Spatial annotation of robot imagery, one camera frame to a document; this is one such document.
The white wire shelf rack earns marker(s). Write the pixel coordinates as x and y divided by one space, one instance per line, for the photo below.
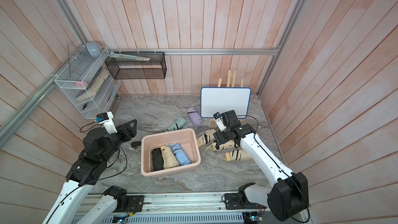
88 83

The blue umbrella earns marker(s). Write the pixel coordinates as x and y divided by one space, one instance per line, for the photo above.
180 154

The book on wire shelf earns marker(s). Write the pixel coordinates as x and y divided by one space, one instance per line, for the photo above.
94 86

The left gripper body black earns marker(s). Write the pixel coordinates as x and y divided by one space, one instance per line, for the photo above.
116 141

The beige umbrella black band middle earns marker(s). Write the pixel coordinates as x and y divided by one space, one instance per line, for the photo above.
228 145

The beige umbrella black stripes small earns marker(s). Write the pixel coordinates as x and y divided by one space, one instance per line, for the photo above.
206 138

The beige striped umbrella right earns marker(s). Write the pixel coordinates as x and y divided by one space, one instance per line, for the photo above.
237 155

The plain beige umbrella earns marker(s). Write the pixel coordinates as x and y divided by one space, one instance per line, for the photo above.
169 159

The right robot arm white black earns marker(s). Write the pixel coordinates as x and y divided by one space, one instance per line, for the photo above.
289 194

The whiteboard blue frame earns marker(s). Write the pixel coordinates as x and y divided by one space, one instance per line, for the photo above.
221 100

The green flat item on basket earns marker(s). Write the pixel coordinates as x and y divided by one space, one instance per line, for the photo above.
124 57

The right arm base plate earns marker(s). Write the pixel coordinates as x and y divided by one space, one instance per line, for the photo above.
235 201

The pink plastic storage box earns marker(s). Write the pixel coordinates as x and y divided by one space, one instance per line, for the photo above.
185 138

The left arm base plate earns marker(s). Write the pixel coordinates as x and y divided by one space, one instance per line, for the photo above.
130 204

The green folded umbrella upper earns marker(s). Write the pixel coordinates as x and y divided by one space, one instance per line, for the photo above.
178 124

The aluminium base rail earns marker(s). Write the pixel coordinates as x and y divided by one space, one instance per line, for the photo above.
180 208

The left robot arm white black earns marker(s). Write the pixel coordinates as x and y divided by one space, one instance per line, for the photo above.
80 179

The purple folded umbrella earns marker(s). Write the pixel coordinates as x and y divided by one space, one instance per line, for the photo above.
195 117

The black mesh wall basket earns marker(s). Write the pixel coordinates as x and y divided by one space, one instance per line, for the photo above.
156 68

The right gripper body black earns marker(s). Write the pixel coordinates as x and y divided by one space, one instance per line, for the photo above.
223 136

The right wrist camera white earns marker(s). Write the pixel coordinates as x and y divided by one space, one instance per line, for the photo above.
219 121

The grey round speaker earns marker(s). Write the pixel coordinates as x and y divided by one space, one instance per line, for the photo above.
94 49

